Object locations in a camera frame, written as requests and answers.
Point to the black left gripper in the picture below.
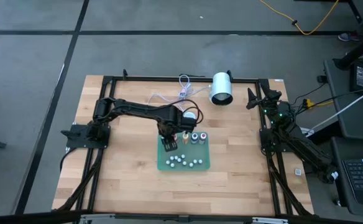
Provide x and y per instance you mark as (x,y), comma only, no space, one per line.
(176,119)

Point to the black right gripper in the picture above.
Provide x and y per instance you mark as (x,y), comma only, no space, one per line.
(278,107)

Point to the orange-capped food colouring bottle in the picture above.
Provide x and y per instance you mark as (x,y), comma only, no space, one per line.
(185,138)

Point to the pink-capped food colouring bottle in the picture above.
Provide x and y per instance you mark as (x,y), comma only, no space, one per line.
(203,136)

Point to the white cylindrical device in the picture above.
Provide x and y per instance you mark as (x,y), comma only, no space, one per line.
(221,85)

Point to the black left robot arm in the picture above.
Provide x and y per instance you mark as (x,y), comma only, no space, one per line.
(138,109)

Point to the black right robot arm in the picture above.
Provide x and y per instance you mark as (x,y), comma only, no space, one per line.
(309,152)

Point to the white label sticker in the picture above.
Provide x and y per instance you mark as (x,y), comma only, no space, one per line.
(278,80)

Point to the translucent green plastic bin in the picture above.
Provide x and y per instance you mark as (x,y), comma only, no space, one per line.
(197,152)

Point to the white round disc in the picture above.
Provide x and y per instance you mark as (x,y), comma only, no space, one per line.
(190,115)

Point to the yellow power plug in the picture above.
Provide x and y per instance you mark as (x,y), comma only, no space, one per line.
(308,102)

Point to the black plug block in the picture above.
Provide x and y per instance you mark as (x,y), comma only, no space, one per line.
(320,79)

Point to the white rod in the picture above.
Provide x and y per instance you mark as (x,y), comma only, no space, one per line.
(343,109)

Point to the small white code tag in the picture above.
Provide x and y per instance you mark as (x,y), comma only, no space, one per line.
(298,172)

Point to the grey cart top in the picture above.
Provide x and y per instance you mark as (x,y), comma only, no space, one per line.
(355,119)

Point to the black power adapter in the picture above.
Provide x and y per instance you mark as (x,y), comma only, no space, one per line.
(362,76)

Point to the black stand leg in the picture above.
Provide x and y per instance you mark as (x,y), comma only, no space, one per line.
(355,53)

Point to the person's shoe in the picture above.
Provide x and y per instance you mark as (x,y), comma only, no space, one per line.
(348,36)

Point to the black horizontal bar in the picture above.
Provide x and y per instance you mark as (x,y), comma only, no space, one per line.
(44,216)

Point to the black frame clamp knob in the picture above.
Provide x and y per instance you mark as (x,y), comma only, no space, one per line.
(125,74)
(230,74)

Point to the black aluminium table frame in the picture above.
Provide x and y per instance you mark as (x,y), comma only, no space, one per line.
(138,79)

